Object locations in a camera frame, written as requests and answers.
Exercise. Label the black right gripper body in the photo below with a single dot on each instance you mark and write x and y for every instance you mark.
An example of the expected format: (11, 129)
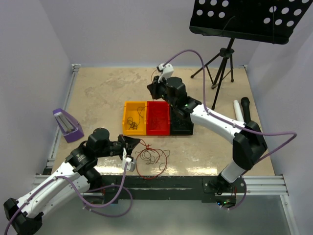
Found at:
(160, 91)

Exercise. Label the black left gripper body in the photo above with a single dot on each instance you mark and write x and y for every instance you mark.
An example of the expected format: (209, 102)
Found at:
(116, 148)

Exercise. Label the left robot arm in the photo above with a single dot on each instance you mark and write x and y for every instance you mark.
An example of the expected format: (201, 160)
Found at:
(77, 174)

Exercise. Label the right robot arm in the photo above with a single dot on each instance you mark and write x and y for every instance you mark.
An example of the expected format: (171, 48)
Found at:
(248, 144)

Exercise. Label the red plastic bin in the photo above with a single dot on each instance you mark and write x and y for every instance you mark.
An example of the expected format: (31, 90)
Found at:
(158, 118)

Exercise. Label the yellow plastic bin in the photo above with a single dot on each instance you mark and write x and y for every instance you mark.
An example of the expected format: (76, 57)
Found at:
(134, 118)

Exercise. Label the black plastic bin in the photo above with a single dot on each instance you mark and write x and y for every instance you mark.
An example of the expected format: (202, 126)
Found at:
(181, 124)

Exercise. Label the black music stand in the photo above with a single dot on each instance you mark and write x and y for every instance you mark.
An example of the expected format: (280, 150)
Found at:
(265, 21)

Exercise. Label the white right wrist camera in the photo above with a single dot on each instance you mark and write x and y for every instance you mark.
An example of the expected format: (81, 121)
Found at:
(165, 70)

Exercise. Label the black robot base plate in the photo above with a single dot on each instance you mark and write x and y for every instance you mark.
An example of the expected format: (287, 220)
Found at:
(207, 189)

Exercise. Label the aluminium table frame rail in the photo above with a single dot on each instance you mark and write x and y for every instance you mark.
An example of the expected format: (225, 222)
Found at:
(57, 136)

